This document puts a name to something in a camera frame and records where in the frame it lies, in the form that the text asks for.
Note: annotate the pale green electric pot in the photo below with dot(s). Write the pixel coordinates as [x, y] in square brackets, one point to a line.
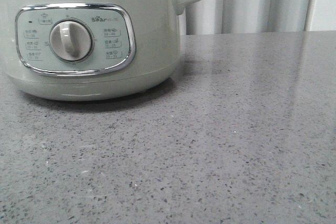
[86, 50]

